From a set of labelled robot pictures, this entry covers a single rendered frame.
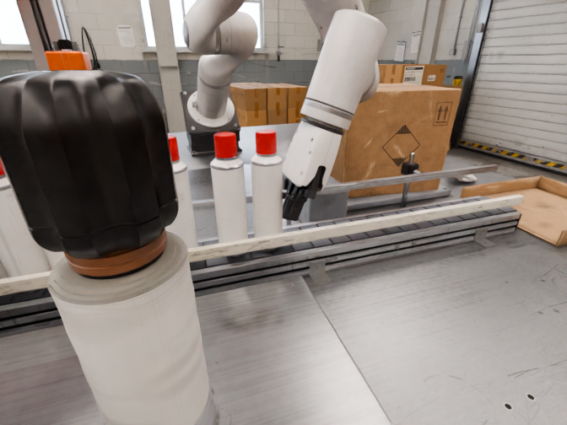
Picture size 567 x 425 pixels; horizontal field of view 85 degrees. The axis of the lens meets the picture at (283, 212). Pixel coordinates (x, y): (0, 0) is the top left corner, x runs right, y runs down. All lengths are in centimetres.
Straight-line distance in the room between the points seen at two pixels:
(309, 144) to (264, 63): 588
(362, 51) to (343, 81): 5
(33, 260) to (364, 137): 69
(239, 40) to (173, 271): 96
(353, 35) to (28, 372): 57
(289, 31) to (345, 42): 607
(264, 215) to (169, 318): 33
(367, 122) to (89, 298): 71
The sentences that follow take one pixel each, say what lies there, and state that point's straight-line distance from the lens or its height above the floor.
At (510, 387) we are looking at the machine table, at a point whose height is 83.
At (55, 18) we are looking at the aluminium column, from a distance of 62.
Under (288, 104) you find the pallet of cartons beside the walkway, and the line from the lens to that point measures 412.
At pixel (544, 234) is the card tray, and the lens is 91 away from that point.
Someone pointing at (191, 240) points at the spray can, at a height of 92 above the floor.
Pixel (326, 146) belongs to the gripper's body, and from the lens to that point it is 50.
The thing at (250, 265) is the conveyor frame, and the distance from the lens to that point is 53.
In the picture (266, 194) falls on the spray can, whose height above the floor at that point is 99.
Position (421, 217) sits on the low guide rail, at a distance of 67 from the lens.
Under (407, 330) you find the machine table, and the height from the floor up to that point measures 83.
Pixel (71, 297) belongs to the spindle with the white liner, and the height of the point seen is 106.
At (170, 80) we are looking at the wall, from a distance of 595.
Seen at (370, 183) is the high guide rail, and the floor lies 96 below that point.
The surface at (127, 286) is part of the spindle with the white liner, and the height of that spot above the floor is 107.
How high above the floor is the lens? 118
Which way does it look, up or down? 26 degrees down
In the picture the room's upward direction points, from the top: straight up
